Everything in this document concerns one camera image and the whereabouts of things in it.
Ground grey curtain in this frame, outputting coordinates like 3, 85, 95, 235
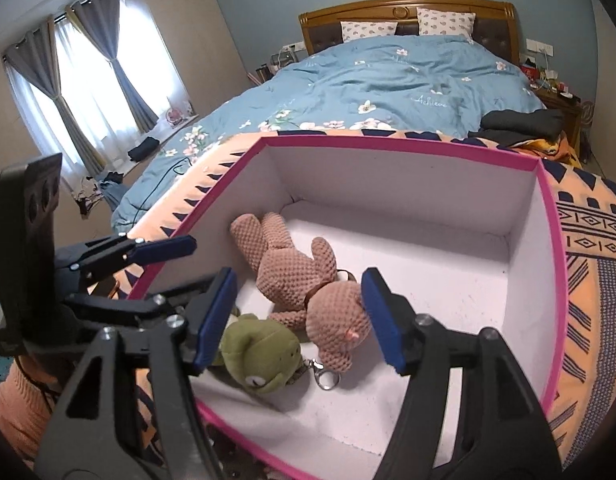
2, 25, 104, 177
68, 0, 159, 131

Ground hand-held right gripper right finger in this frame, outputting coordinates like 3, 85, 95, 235
360, 267, 562, 480

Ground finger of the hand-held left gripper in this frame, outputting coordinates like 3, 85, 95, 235
55, 234, 197, 286
65, 271, 225, 322

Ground clothes pile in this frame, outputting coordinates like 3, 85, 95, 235
74, 172, 127, 217

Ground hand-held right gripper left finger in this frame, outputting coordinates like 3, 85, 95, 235
35, 267, 239, 480

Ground orange patterned blanket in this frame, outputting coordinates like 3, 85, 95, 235
88, 127, 616, 480

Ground white patterned pillow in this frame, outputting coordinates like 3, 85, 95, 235
417, 8, 476, 38
340, 21, 399, 44

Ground black cable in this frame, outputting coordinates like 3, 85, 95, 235
136, 156, 193, 213

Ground orange cloth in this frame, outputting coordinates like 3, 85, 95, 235
508, 132, 571, 162

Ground brown teddy bear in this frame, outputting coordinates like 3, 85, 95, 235
230, 212, 373, 392

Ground wooden nightstand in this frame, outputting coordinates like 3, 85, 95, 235
533, 85, 584, 157

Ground dark folded cloth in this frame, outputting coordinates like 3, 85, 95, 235
128, 137, 161, 162

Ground blue floral duvet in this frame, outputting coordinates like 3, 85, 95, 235
110, 35, 546, 231

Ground dark folded clothes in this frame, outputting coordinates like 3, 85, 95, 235
468, 109, 566, 148

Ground person's left forearm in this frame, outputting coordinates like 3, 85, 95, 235
0, 357, 56, 463

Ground cluttered bedside table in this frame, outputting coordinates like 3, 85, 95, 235
248, 42, 309, 86

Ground wooden bed headboard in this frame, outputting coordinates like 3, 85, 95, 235
299, 0, 520, 66

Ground green frog plush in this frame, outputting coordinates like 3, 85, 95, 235
208, 312, 303, 395

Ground pink storage box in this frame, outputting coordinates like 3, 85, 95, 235
125, 135, 569, 480

